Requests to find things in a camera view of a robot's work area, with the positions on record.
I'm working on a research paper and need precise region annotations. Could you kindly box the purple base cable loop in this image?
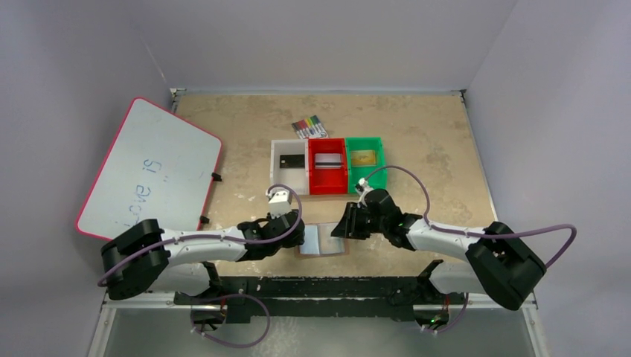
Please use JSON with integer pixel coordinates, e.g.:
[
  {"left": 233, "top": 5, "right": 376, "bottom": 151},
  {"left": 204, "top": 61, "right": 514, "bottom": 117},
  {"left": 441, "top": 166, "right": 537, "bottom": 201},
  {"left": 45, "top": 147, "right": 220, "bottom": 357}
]
[{"left": 190, "top": 295, "right": 271, "bottom": 348}]

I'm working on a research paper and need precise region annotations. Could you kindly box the pink leather card holder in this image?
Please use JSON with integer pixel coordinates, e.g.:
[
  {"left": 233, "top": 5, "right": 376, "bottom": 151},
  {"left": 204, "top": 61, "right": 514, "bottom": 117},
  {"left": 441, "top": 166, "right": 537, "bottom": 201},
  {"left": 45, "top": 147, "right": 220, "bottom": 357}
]
[{"left": 295, "top": 223, "right": 350, "bottom": 259}]

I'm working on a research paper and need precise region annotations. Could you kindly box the red framed whiteboard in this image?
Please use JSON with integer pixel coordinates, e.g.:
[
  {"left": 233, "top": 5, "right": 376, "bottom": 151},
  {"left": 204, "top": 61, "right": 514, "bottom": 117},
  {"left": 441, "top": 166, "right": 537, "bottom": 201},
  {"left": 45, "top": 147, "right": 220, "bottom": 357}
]
[{"left": 75, "top": 97, "right": 222, "bottom": 240}]

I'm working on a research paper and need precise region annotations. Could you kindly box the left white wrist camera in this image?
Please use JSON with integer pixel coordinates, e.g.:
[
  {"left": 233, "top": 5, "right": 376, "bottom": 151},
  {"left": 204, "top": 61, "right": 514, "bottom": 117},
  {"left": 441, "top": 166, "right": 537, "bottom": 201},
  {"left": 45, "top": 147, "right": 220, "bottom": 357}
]
[{"left": 268, "top": 190, "right": 292, "bottom": 219}]

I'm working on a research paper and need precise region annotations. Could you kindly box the pack of coloured markers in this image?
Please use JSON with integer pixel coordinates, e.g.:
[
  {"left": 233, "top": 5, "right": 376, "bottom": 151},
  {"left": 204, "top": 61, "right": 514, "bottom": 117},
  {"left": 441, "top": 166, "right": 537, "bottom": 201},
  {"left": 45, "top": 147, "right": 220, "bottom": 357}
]
[{"left": 291, "top": 115, "right": 329, "bottom": 139}]

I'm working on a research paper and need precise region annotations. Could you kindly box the green plastic bin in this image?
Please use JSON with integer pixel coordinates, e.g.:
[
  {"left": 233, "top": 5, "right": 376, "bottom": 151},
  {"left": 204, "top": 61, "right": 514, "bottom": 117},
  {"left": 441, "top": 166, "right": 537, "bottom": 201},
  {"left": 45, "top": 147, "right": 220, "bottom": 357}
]
[{"left": 345, "top": 137, "right": 388, "bottom": 194}]

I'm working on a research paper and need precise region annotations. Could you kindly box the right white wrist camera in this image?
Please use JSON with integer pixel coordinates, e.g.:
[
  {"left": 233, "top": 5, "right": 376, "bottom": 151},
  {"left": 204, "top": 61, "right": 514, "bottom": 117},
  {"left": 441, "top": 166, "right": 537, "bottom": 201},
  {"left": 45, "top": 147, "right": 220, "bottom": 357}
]
[{"left": 354, "top": 178, "right": 373, "bottom": 198}]

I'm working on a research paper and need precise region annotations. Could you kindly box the white plastic bin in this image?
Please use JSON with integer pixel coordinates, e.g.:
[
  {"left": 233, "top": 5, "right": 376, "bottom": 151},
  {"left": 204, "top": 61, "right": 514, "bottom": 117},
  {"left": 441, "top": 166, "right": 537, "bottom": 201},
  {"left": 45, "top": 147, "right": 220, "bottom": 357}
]
[{"left": 269, "top": 139, "right": 310, "bottom": 196}]

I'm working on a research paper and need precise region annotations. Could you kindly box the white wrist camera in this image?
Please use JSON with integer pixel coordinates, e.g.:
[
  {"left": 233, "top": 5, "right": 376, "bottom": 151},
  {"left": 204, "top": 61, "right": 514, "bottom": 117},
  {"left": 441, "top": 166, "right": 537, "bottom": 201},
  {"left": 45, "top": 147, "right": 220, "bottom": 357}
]
[
  {"left": 268, "top": 190, "right": 292, "bottom": 219},
  {"left": 354, "top": 178, "right": 373, "bottom": 198}
]

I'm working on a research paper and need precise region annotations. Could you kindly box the red plastic bin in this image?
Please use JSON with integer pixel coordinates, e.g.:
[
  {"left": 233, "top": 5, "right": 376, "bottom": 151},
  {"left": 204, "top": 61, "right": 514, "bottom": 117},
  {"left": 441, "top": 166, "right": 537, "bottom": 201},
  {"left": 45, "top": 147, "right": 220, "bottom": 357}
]
[{"left": 308, "top": 138, "right": 348, "bottom": 195}]

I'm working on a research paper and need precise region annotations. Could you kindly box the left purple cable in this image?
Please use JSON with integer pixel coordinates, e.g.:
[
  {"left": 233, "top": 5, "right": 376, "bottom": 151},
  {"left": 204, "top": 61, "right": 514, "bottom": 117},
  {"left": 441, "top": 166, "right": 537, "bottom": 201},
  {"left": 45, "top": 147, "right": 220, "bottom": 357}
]
[{"left": 97, "top": 184, "right": 304, "bottom": 288}]

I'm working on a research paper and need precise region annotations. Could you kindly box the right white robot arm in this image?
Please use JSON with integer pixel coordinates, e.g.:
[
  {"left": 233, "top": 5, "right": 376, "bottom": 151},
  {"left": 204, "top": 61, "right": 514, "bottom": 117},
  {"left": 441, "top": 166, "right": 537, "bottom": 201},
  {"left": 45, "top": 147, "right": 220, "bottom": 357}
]
[{"left": 331, "top": 189, "right": 547, "bottom": 311}]

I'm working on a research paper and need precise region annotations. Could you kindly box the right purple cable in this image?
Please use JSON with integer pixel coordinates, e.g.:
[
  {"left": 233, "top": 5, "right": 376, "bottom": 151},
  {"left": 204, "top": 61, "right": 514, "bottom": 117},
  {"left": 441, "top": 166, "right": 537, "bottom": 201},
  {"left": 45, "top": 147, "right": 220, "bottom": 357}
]
[{"left": 365, "top": 164, "right": 577, "bottom": 269}]

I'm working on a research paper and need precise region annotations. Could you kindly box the gold card in bin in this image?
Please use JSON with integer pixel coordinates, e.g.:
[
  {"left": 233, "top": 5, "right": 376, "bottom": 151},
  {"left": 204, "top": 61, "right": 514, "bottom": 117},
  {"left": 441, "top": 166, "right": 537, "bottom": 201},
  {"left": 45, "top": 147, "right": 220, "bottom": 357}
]
[{"left": 350, "top": 150, "right": 377, "bottom": 167}]

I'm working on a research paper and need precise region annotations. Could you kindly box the black credit card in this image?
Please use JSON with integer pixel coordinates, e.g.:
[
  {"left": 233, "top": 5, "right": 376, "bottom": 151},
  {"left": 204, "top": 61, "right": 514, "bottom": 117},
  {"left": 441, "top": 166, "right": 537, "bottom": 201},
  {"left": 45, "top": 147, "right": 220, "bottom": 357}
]
[{"left": 279, "top": 154, "right": 306, "bottom": 169}]

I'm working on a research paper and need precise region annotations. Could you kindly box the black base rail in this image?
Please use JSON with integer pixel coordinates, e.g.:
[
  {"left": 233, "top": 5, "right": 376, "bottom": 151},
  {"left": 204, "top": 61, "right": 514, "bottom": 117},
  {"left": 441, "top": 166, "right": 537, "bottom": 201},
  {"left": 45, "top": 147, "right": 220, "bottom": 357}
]
[{"left": 174, "top": 276, "right": 464, "bottom": 324}]

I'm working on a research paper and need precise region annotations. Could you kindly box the silver credit card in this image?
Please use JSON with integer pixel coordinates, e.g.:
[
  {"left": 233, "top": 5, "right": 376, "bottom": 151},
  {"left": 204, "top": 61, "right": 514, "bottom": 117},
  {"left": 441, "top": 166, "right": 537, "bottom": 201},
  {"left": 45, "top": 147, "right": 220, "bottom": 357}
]
[{"left": 313, "top": 153, "right": 342, "bottom": 169}]

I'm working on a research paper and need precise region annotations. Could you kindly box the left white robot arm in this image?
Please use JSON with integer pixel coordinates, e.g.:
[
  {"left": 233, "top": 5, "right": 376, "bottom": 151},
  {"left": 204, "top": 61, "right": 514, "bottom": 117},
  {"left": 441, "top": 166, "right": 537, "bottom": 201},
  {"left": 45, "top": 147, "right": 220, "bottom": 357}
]
[{"left": 97, "top": 209, "right": 305, "bottom": 304}]

